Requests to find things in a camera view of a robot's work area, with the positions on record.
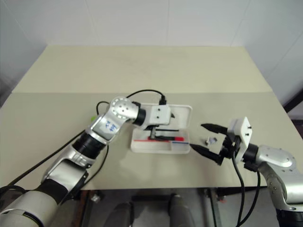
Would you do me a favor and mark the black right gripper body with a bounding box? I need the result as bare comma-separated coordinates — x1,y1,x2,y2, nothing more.
217,132,240,166

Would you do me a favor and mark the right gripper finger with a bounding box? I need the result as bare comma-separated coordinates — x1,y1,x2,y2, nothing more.
200,122,229,135
190,143,224,166

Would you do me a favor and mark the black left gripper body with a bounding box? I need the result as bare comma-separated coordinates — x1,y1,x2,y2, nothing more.
144,113,176,140

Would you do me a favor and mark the red marker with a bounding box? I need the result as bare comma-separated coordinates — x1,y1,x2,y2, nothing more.
147,135,185,141

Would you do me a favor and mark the white plastic tray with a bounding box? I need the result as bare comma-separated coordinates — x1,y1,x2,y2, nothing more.
130,103,193,155

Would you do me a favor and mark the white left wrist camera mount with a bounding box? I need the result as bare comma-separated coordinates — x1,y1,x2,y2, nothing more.
143,105,171,130

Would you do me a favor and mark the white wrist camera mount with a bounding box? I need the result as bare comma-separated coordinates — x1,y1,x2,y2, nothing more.
143,105,171,130
226,116,253,164

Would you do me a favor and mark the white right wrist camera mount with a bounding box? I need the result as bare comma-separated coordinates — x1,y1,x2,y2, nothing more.
226,116,253,164

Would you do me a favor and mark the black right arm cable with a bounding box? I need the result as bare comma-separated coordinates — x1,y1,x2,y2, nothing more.
231,151,261,227

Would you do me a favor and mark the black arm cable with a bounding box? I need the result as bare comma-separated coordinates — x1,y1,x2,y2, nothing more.
0,89,168,190
231,151,261,227

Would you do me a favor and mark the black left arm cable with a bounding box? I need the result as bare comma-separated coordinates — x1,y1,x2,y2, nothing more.
0,89,168,190

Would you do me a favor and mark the dark object at wall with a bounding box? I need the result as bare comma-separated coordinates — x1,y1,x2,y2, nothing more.
283,87,303,114

